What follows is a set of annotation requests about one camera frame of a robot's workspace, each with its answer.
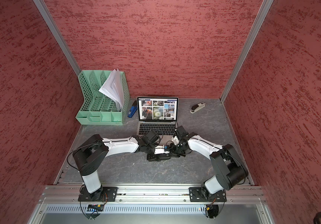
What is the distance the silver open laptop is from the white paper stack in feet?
0.47

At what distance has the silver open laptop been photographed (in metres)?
0.99

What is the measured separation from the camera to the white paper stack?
3.01 feet
